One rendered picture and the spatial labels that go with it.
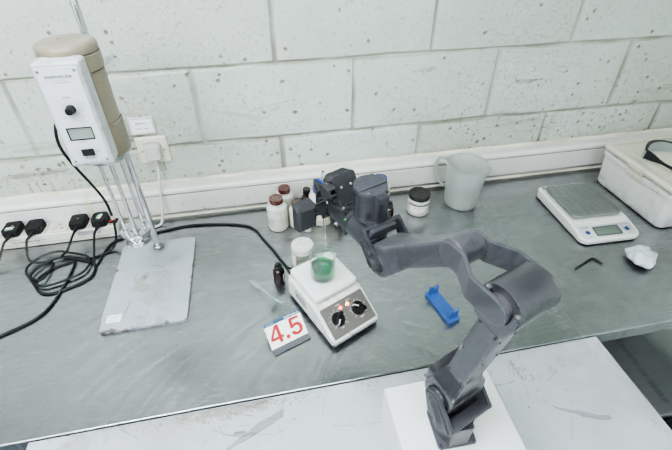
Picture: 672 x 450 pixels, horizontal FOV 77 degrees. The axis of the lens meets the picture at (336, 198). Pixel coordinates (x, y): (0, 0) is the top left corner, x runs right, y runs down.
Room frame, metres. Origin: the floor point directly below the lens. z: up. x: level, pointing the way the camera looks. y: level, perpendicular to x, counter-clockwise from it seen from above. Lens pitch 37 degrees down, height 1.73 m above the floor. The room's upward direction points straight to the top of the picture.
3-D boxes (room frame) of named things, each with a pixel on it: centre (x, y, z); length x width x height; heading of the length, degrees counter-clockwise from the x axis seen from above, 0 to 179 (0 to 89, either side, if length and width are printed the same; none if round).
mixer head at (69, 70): (0.74, 0.48, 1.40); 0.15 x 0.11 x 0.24; 11
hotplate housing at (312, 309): (0.68, 0.02, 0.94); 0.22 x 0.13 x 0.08; 35
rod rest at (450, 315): (0.67, -0.26, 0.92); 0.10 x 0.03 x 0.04; 24
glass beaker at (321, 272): (0.69, 0.03, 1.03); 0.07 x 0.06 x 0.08; 58
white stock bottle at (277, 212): (0.98, 0.17, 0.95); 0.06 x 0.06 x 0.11
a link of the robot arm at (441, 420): (0.34, -0.19, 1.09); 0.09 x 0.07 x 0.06; 121
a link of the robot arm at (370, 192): (0.53, -0.07, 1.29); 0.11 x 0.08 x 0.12; 31
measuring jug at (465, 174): (1.11, -0.40, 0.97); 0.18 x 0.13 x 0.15; 52
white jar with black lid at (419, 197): (1.05, -0.26, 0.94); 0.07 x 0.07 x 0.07
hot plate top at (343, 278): (0.70, 0.03, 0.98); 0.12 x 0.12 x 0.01; 35
